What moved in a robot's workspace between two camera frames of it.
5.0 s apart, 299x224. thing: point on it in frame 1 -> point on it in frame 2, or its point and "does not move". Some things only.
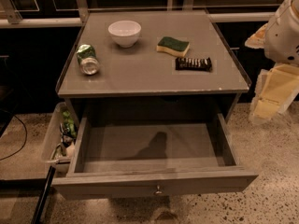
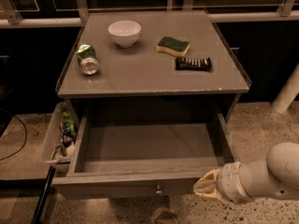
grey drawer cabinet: x=145 y=66 does not move
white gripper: x=282 y=36 -> x=228 y=181
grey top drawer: x=128 y=156 does not move
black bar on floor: x=43 y=195 does not move
